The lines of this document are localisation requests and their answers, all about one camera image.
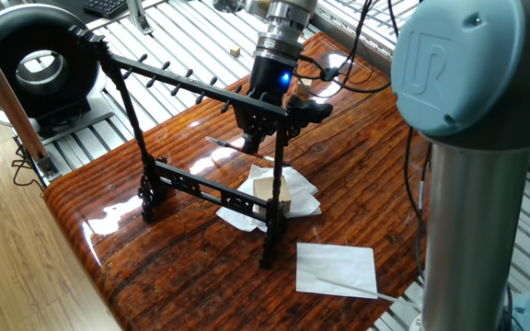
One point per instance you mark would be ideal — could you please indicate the brown wooden post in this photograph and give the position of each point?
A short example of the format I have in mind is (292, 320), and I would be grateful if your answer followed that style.
(12, 101)

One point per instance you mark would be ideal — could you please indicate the crumpled white tissue pile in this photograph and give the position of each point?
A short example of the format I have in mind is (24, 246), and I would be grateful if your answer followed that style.
(302, 193)

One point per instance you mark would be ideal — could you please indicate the large light wooden block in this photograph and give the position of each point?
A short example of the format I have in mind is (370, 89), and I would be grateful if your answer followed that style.
(262, 188)

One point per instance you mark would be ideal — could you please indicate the flat white paper sheet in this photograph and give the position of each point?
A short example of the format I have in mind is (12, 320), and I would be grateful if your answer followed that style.
(334, 266)

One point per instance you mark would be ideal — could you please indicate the brown calligraphy brush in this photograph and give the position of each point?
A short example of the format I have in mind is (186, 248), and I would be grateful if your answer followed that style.
(228, 146)

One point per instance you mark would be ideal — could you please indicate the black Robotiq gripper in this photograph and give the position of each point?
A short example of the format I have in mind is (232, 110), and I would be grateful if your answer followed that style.
(269, 76)

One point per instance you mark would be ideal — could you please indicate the black round fan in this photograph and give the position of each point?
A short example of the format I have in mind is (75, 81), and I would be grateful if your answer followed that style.
(3, 46)

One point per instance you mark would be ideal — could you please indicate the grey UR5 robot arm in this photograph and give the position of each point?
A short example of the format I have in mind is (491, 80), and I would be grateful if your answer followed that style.
(472, 184)

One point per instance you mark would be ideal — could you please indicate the small wooden cube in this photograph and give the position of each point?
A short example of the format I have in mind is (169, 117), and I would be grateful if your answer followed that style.
(235, 51)
(305, 87)

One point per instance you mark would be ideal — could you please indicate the black keyboard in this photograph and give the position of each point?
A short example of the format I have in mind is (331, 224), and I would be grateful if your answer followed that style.
(106, 7)

